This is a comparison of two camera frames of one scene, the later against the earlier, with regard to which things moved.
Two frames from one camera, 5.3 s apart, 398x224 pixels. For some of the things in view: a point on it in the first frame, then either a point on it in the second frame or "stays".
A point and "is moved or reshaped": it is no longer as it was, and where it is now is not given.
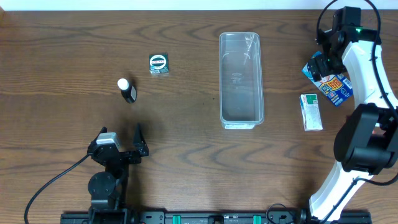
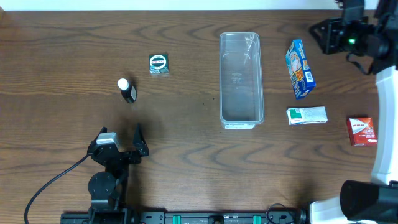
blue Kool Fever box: [336, 88] -> [302, 75]
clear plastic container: [241, 84] stays
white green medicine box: [311, 112] is moved or reshaped
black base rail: [185, 216] stays
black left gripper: [138, 152] stays
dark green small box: [158, 63] stays
